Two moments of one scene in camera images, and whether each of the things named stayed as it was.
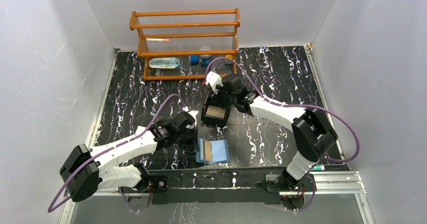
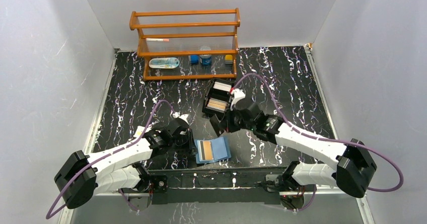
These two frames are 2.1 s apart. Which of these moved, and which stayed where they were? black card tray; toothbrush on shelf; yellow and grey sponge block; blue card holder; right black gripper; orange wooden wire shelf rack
Moved: right black gripper; black card tray
Stayed: orange wooden wire shelf rack; blue card holder; toothbrush on shelf; yellow and grey sponge block
